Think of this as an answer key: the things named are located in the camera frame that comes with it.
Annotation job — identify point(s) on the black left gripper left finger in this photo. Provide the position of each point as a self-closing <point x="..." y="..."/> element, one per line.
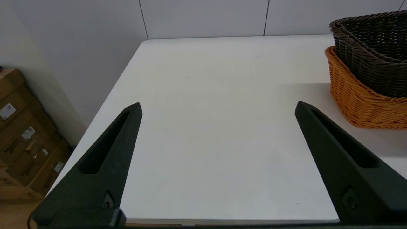
<point x="105" y="165"/>

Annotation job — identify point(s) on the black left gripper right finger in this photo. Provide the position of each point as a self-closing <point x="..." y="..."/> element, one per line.
<point x="356" y="178"/>

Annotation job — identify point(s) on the orange wicker basket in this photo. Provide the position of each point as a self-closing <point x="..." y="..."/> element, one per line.
<point x="359" y="105"/>

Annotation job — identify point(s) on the dark brown wicker basket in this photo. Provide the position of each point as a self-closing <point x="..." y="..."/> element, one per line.
<point x="375" y="54"/>

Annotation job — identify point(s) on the cardboard box with white label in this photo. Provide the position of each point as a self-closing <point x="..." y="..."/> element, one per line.
<point x="51" y="159"/>
<point x="19" y="105"/>
<point x="41" y="127"/>

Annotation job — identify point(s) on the plain cardboard box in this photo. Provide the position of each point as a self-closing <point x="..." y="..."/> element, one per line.
<point x="9" y="81"/>
<point x="12" y="187"/>

